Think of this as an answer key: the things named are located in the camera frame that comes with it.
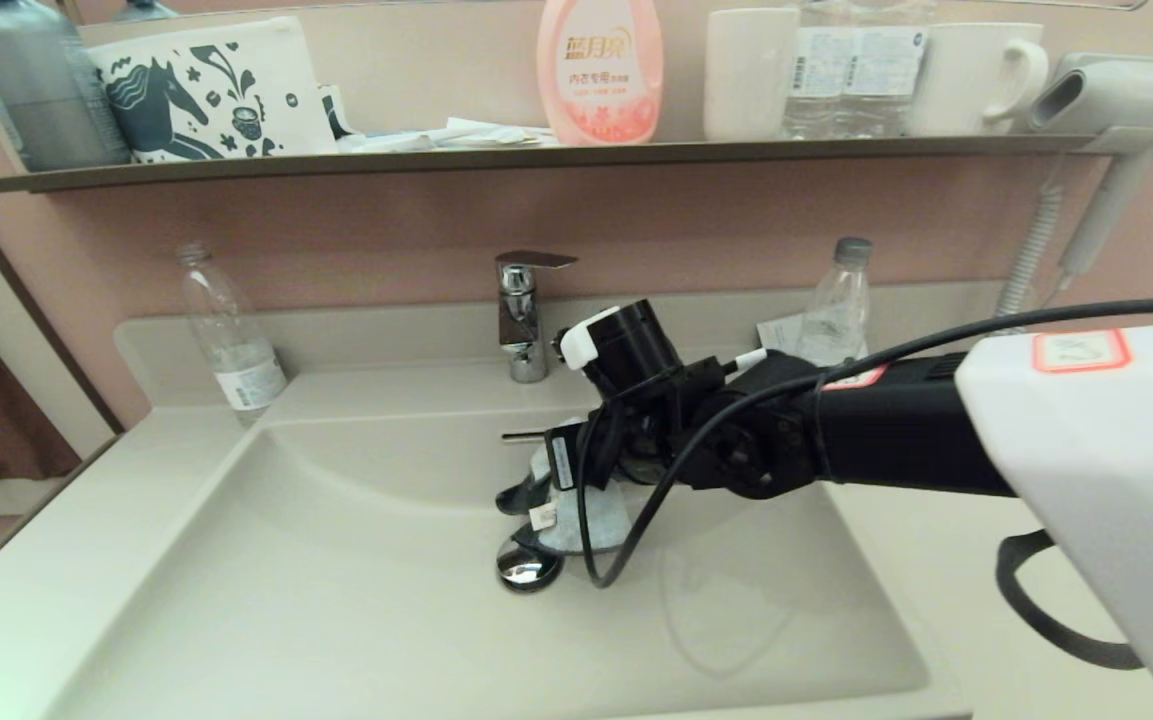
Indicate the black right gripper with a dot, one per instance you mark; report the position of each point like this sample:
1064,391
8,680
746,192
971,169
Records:
636,440

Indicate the grey fluffy microfiber cloth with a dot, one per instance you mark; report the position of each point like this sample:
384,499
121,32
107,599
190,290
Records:
586,515

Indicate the chrome basin faucet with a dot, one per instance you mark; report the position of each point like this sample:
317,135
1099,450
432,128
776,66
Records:
521,320

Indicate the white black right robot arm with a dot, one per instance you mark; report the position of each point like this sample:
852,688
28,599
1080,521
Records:
1086,460

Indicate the white ceramic sink basin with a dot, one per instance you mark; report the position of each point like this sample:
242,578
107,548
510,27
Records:
286,580

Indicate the chrome drain stopper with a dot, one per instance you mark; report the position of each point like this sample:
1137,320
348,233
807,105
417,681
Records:
526,570

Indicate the white paper card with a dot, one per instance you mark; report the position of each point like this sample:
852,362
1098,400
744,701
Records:
778,335

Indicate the clear bottle with grey cap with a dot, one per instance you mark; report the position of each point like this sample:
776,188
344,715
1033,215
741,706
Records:
836,310

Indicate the white plastic packets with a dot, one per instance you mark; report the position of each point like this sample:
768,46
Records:
436,137

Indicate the pink detergent bottle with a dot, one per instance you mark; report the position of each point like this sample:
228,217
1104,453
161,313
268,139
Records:
600,70

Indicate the clear uncapped water bottle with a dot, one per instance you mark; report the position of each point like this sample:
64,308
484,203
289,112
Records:
236,350

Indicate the clear bottle with white label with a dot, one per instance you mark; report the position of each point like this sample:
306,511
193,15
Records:
884,70

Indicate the white horse print pouch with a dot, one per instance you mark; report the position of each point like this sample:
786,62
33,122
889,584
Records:
206,95

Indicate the grey metal bottle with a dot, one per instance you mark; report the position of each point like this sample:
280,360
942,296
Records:
41,90

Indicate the long grey wall shelf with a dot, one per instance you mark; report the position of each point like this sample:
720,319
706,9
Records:
736,152

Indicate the wall mirror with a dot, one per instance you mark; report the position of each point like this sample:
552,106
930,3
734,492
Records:
416,60

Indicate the white wall hair dryer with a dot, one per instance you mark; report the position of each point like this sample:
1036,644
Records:
1126,95

